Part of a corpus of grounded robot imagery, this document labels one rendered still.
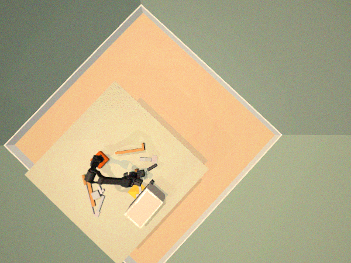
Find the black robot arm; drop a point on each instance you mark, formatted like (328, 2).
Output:
(125, 181)

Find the beige cabinet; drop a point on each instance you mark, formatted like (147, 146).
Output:
(145, 205)

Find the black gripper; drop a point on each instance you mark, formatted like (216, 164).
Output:
(139, 173)

